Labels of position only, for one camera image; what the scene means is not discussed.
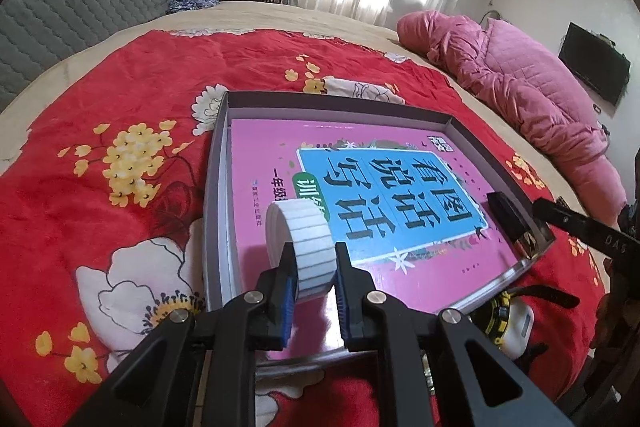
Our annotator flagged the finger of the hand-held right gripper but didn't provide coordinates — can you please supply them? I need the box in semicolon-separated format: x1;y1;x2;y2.
532;199;640;254

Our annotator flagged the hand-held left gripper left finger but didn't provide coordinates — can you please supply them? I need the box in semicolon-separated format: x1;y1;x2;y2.
65;242;301;427

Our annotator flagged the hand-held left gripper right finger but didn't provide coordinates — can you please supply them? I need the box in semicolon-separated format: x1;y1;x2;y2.
334;241;576;427

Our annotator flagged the white jar lid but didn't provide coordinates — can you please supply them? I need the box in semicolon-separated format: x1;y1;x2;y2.
266;201;337;303

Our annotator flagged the black and gold lipstick tube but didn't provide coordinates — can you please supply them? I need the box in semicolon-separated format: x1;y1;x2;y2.
487;192;543;258

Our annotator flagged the grey cardboard box tray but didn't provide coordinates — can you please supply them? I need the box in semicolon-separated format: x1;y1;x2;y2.
202;91;557;380

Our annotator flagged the yellow and black wristwatch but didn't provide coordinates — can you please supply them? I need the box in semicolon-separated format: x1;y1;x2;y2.
472;284;583;348

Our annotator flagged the pink book with blue label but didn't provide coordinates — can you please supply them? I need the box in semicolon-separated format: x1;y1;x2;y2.
227;118;531;365

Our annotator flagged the pink quilt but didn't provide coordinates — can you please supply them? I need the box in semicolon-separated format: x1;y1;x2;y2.
397;11;628;215

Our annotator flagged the black television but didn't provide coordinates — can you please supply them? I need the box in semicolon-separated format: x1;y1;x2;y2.
558;22;632;106

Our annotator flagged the red floral blanket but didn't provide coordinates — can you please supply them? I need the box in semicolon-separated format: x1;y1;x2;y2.
0;27;608;427

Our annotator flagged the grey cushion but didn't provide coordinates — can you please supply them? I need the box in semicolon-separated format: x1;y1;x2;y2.
389;0;426;16

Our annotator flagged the beige bed sheet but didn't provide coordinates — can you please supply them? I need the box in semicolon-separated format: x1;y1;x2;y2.
0;0;626;228

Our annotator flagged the blue patterned cloth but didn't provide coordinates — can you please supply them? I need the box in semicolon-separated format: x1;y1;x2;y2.
167;0;221;14

